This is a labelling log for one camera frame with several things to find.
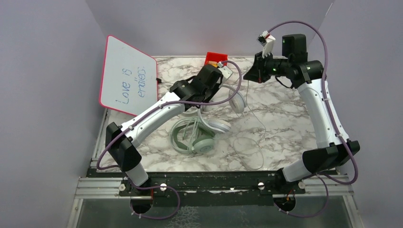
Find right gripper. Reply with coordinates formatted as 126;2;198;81
243;50;290;84

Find white headphones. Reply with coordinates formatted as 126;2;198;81
198;85;247;133

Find grey white gaming headset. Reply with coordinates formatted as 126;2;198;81
181;107;203;117

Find green headphone cable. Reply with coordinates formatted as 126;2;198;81
181;118;205;155

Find green headphones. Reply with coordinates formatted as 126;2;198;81
169;117;215;154

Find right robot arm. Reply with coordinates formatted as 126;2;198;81
243;31;360;193

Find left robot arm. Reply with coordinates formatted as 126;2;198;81
105;65;230;195

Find red plastic bin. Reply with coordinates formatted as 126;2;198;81
204;52;228;67

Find pink framed whiteboard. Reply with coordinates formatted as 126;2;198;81
98;35;158;116

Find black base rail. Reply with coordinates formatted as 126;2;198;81
87;170;330;208

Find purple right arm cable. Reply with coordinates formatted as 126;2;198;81
268;20;360;219

